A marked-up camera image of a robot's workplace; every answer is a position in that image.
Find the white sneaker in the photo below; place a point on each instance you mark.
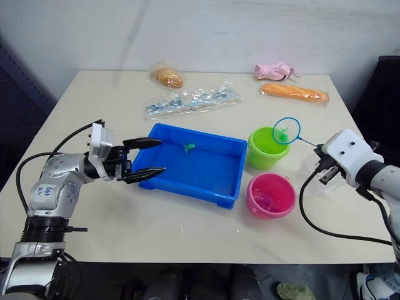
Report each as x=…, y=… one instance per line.
x=376, y=286

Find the round bread in bag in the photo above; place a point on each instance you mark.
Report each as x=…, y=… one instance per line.
x=168, y=77

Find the green plastic bucket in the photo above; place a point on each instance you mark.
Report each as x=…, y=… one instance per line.
x=265, y=160

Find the olive green shoe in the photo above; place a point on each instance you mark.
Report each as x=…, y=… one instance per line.
x=295, y=291

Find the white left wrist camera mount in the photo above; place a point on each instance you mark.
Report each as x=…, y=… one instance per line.
x=100, y=140

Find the pink plastic bucket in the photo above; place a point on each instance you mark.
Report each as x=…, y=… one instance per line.
x=281, y=187

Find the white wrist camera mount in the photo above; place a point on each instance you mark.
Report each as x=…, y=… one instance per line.
x=350, y=150
x=100, y=140

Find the long bread in bag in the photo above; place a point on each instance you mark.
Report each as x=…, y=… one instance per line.
x=295, y=92

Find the pink toy fish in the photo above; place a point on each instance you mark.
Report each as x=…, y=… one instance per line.
x=265, y=202

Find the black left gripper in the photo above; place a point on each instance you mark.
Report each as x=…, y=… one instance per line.
x=117, y=164

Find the green toy fish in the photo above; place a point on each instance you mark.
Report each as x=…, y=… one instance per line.
x=282, y=135
x=189, y=147

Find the blue-rimmed fishing net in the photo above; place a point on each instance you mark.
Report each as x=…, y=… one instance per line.
x=293, y=132

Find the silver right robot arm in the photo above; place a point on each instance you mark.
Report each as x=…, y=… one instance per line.
x=386, y=181

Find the black chair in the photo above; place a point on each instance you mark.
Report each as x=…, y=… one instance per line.
x=379, y=93

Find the clear bags of metal hardware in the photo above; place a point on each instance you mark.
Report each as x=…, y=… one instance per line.
x=187, y=101

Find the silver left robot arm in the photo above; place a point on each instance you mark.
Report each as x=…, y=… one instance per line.
x=47, y=187

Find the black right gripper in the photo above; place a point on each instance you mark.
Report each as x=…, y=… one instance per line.
x=333, y=167

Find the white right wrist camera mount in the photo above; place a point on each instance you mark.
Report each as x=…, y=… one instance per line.
x=350, y=150

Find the blue plastic tub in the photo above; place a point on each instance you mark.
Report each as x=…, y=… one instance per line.
x=200, y=175

